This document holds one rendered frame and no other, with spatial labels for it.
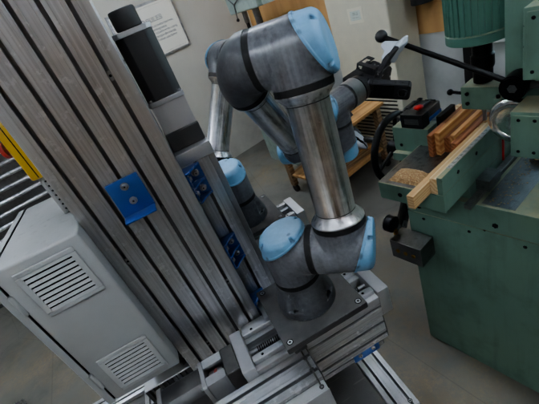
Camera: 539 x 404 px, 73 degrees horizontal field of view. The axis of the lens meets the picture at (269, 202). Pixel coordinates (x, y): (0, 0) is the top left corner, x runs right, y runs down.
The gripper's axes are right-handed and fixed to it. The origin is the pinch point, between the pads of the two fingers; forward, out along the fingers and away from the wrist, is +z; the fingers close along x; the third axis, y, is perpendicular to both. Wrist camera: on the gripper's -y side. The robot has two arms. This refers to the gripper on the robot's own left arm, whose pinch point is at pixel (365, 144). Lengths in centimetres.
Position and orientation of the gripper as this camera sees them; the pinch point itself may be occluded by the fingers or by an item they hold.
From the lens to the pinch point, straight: 147.8
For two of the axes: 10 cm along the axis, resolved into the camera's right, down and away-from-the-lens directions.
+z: 6.9, 6.0, -4.1
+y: -0.2, 5.8, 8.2
